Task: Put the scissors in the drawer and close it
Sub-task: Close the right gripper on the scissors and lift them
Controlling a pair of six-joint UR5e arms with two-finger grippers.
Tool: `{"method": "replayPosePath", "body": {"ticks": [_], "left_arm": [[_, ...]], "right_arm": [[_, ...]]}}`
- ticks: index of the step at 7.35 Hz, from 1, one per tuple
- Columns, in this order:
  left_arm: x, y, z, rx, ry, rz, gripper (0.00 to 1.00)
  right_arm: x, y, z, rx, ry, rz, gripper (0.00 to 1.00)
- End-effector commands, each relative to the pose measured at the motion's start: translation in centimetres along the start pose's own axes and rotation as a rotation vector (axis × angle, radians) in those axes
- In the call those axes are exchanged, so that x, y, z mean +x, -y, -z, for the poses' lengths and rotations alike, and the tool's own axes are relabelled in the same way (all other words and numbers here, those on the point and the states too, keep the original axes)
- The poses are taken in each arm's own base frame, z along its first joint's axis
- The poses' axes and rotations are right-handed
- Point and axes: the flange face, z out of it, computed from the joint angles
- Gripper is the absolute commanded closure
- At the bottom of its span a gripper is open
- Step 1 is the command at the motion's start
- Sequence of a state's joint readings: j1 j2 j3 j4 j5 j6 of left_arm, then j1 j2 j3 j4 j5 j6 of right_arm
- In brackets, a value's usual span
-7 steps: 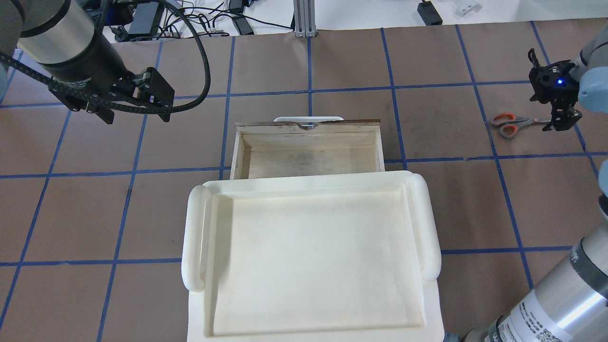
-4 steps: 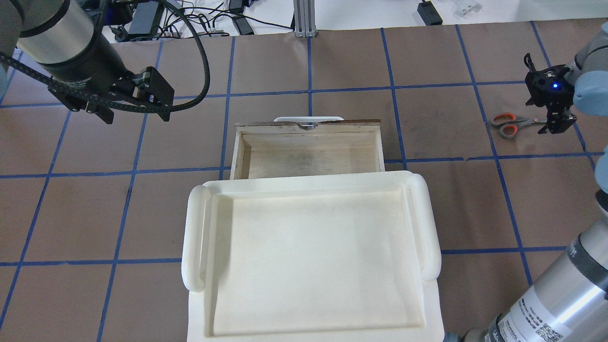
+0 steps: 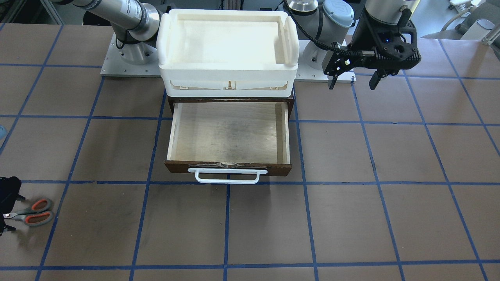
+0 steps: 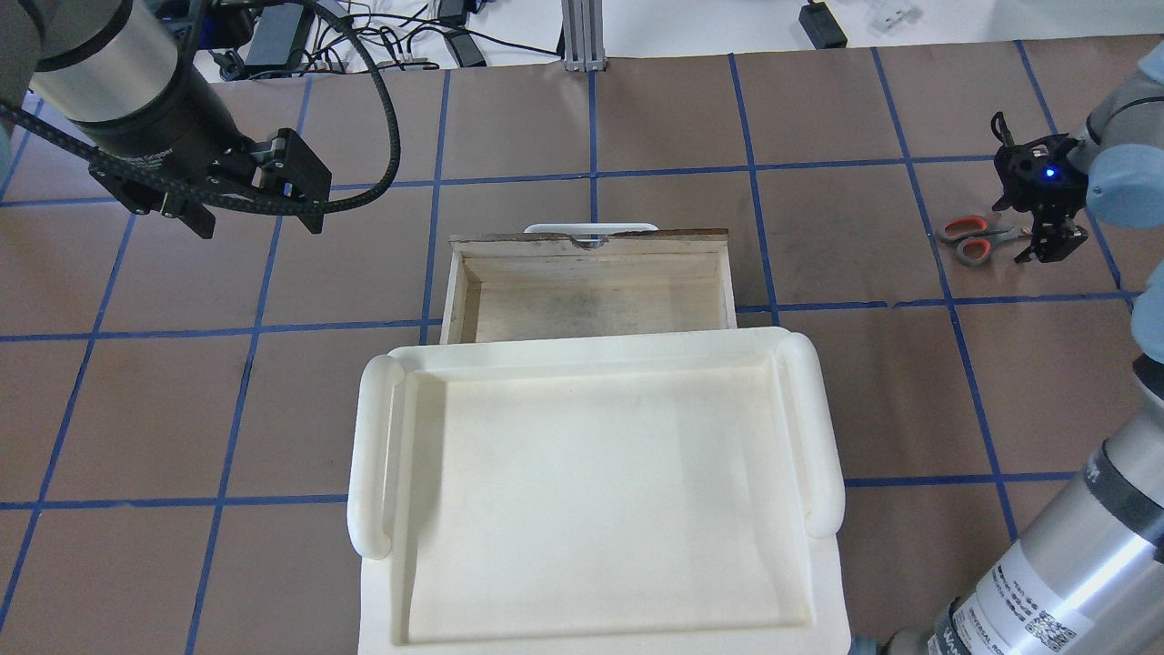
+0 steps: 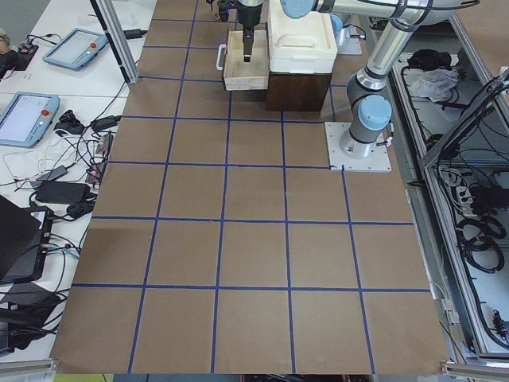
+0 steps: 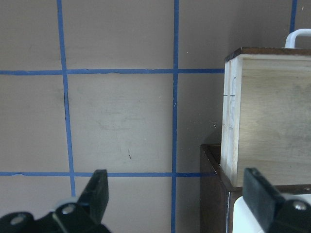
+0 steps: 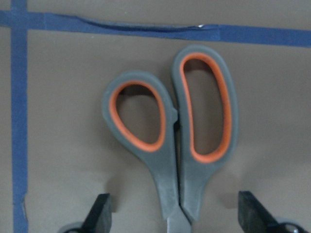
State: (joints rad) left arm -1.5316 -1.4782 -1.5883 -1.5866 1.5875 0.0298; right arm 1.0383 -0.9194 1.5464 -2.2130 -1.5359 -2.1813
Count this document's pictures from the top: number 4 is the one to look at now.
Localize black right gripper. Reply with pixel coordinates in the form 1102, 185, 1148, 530
992, 112, 1090, 264

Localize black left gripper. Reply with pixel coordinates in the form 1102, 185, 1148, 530
88, 127, 332, 240

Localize grey orange scissors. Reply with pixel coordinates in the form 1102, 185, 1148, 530
936, 215, 1031, 266

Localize wooden drawer with white handle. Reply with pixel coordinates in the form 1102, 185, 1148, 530
440, 223, 738, 346

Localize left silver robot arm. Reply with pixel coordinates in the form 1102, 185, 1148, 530
3, 1, 402, 238

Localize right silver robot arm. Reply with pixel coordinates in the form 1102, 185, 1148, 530
882, 45, 1161, 654

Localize black power brick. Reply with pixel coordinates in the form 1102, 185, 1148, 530
799, 1, 849, 50

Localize white plastic tray cabinet top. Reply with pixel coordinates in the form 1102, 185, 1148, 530
346, 327, 851, 654

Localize black braided cable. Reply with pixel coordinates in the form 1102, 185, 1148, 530
0, 0, 402, 218

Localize aluminium frame post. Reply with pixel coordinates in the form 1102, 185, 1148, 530
561, 0, 606, 72

